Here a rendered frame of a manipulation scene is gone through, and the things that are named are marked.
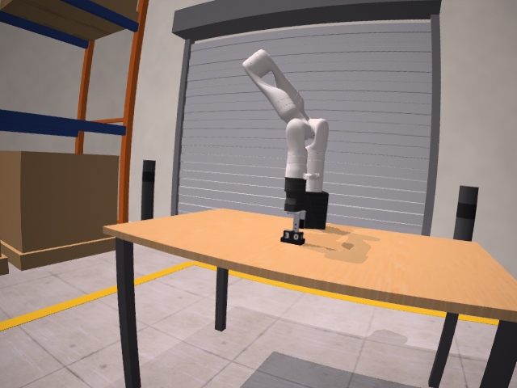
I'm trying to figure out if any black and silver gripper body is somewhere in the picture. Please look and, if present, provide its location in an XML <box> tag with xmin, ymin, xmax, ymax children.
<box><xmin>284</xmin><ymin>163</ymin><xmax>320</xmax><ymax>212</ymax></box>

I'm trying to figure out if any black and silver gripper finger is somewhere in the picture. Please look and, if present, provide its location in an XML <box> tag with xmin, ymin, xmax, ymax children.
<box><xmin>298</xmin><ymin>210</ymin><xmax>306</xmax><ymax>229</ymax></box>
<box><xmin>287</xmin><ymin>211</ymin><xmax>301</xmax><ymax>231</ymax></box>

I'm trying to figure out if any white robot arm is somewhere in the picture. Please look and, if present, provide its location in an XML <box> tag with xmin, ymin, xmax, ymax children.
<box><xmin>243</xmin><ymin>49</ymin><xmax>329</xmax><ymax>192</ymax></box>

